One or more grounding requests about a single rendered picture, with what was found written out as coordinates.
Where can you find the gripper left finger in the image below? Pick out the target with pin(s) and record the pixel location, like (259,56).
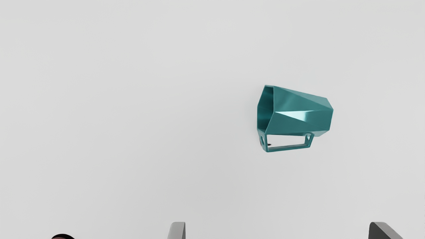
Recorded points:
(177,231)

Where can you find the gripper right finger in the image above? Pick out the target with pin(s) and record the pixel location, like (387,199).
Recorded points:
(382,232)

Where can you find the teal faceted mug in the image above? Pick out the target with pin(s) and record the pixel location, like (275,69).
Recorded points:
(298,113)

